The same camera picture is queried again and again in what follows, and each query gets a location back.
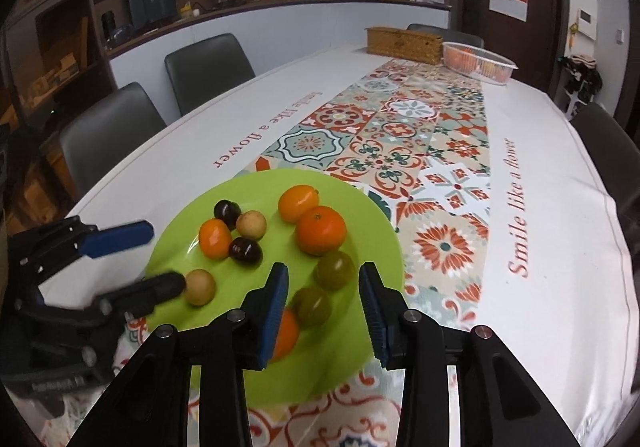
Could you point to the small orange mandarin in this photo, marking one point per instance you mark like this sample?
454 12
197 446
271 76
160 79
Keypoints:
298 202
216 240

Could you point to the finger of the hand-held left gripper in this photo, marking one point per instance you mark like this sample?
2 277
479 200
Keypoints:
150 294
120 237

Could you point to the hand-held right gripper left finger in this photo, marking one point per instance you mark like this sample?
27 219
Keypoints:
276 317

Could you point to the green tomato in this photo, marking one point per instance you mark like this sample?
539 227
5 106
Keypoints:
334 269
311 306

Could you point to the round tan fruit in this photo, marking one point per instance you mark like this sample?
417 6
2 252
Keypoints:
251 225
200 288

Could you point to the large orange mandarin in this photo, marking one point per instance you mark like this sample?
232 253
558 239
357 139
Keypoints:
321 230

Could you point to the medium orange mandarin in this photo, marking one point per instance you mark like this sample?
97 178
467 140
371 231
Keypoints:
288 337

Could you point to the white intercom panel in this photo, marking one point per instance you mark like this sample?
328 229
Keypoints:
586 23

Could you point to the clear plastic food container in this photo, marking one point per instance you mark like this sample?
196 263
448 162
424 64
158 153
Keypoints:
479 63

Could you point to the white sideboard counter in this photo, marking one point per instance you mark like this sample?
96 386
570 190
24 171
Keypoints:
300 37

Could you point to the dark purple plum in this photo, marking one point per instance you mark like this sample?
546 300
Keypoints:
245 251
227 211

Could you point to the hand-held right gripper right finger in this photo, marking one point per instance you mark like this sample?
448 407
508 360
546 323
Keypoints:
372 317

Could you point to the patterned white tablecloth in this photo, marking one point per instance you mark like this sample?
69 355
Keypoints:
550 277

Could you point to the pile of dark bags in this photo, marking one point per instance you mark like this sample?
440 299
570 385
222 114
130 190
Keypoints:
580 74

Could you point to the green plate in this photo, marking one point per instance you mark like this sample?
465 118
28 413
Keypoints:
225 187

